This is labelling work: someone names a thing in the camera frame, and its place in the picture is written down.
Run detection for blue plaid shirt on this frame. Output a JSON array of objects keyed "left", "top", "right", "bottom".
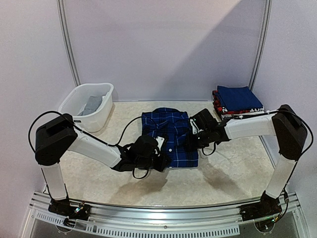
[{"left": 141, "top": 107, "right": 199, "bottom": 168}]

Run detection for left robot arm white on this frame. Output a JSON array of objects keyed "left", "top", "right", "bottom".
[{"left": 33, "top": 114, "right": 171, "bottom": 215}]

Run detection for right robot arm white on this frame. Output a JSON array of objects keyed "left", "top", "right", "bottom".
[{"left": 189, "top": 104, "right": 313, "bottom": 216}]

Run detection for white plastic laundry basket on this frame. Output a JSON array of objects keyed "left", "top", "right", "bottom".
[{"left": 58, "top": 83, "right": 114, "bottom": 132}]

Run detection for white folded garment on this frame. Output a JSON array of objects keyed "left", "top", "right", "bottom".
[{"left": 217, "top": 108, "right": 264, "bottom": 120}]

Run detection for red black folded garment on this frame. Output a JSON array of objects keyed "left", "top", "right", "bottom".
[{"left": 212, "top": 90, "right": 264, "bottom": 117}]

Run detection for grey folded garment in basket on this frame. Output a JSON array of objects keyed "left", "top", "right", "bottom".
[{"left": 78, "top": 95, "right": 105, "bottom": 116}]

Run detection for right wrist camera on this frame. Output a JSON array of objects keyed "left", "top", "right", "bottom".
[{"left": 189, "top": 119, "right": 200, "bottom": 135}]

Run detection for aluminium front rail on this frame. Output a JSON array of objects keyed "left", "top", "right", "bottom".
[{"left": 21, "top": 192, "right": 310, "bottom": 238}]

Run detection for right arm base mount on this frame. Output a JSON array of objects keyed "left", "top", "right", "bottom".
[{"left": 239, "top": 193, "right": 289, "bottom": 234}]

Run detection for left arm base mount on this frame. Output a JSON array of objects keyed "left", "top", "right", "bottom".
[{"left": 48, "top": 197, "right": 92, "bottom": 228}]

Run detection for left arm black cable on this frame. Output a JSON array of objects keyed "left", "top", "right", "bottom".
[{"left": 28, "top": 111, "right": 161, "bottom": 179}]

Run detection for right wall aluminium profile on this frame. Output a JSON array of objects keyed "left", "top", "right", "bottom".
[{"left": 248, "top": 0, "right": 272, "bottom": 91}]

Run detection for wall aluminium profile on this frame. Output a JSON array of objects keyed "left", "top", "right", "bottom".
[
  {"left": 248, "top": 0, "right": 272, "bottom": 91},
  {"left": 56, "top": 0, "right": 81, "bottom": 86}
]

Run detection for left wall aluminium profile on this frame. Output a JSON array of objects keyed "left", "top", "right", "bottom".
[{"left": 56, "top": 0, "right": 81, "bottom": 86}]

